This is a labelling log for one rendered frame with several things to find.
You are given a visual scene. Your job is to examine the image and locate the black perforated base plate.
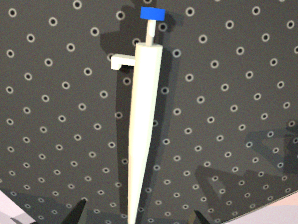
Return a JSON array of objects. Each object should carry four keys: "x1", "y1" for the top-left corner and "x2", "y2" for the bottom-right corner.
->
[{"x1": 0, "y1": 0, "x2": 298, "y2": 224}]

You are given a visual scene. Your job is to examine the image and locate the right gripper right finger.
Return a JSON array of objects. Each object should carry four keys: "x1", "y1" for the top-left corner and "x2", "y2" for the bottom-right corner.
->
[{"x1": 187, "y1": 210, "x2": 210, "y2": 224}]

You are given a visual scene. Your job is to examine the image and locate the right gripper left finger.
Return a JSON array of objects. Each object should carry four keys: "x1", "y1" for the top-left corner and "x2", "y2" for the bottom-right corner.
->
[{"x1": 60, "y1": 200, "x2": 87, "y2": 224}]

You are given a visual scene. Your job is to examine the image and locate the white pipette with blue push button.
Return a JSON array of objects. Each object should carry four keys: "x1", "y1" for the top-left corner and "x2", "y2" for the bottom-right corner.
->
[{"x1": 111, "y1": 7, "x2": 165, "y2": 224}]

